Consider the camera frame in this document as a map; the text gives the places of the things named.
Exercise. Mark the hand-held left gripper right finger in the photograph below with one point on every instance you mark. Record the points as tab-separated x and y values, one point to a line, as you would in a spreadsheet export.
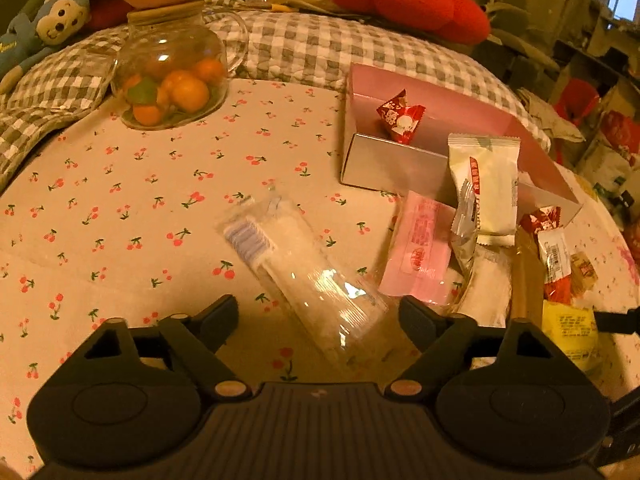
411	320

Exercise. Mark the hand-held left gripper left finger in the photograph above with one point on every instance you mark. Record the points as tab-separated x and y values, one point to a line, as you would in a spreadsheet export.
222	312

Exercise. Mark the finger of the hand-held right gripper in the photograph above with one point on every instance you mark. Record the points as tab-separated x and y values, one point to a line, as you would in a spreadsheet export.
620	322

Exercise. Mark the yellow snack packet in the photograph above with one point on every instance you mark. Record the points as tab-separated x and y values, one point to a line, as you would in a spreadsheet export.
570	332

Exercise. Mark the pink snack packet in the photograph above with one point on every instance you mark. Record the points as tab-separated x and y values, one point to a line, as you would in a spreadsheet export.
420	250

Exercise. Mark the clear plastic snack packet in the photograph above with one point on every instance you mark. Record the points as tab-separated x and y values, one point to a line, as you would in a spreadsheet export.
300	260

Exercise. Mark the silver snack packet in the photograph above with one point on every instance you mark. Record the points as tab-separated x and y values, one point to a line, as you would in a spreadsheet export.
465	240

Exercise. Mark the brown snack packet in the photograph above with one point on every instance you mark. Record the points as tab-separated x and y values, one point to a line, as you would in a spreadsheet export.
527	270

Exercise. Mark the white snack packet red label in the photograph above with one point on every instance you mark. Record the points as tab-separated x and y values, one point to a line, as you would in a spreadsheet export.
495	185

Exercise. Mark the pink cardboard box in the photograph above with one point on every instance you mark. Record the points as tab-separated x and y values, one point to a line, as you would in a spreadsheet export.
450	105

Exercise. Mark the small gold candy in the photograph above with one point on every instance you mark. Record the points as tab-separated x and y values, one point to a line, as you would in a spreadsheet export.
584	270

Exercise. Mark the plain white snack packet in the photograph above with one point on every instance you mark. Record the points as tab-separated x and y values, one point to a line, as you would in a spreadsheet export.
487	285

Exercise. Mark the red stick snack packet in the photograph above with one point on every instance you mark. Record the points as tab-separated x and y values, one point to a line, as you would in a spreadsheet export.
555	265

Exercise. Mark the red wrapped candy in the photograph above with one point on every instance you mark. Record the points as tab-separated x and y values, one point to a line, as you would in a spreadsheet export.
542	217
400	117

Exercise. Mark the cherry print tablecloth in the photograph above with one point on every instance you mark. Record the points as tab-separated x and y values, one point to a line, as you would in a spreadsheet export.
125	200

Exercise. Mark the red white printed bag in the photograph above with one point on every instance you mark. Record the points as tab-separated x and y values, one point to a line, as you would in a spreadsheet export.
620	132

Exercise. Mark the pale printed cloth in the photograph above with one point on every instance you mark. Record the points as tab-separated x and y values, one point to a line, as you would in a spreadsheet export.
550	120

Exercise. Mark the cluster of small oranges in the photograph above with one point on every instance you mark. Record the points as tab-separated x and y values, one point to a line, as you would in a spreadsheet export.
187	92

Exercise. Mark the red child chair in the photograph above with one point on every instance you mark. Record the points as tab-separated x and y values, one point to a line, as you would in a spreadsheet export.
575	95

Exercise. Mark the round glass jar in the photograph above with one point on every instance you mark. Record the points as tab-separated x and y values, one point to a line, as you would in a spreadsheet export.
170	50

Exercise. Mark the grey checked blanket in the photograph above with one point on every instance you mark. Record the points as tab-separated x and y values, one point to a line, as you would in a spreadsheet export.
310	45

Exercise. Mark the cork jar lid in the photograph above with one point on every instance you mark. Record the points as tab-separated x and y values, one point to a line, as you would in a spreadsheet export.
165	14

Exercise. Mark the yellow plastic bag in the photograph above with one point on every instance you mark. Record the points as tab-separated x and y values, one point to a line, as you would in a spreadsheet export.
305	2

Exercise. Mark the red plush toy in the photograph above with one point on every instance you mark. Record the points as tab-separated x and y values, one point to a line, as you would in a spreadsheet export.
107	10

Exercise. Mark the blue monkey plush toy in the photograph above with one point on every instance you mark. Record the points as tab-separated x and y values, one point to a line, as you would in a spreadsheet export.
50	20

